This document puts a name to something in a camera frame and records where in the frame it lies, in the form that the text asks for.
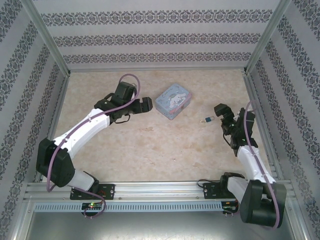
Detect blue cartoon print tin box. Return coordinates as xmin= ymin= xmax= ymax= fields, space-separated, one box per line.
xmin=154 ymin=84 xmax=194 ymax=121

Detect grey sheet metal tray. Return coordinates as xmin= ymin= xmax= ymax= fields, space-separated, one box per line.
xmin=14 ymin=199 xmax=307 ymax=240

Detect aluminium side rail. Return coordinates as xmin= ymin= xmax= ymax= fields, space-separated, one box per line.
xmin=243 ymin=73 xmax=285 ymax=181
xmin=34 ymin=73 xmax=72 ymax=183

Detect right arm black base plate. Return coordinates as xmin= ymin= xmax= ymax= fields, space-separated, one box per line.
xmin=202 ymin=182 xmax=241 ymax=200

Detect aluminium mounting rail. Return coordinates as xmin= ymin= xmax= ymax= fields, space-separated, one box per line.
xmin=24 ymin=181 xmax=293 ymax=201

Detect aluminium frame post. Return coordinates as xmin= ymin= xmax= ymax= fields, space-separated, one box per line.
xmin=242 ymin=0 xmax=292 ymax=75
xmin=23 ymin=0 xmax=72 ymax=76

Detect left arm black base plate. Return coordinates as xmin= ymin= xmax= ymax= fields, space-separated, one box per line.
xmin=69 ymin=183 xmax=116 ymax=201

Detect grey slotted cable duct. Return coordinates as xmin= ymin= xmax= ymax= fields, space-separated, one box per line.
xmin=33 ymin=201 xmax=224 ymax=212

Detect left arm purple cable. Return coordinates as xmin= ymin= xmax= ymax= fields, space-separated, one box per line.
xmin=46 ymin=73 xmax=141 ymax=219

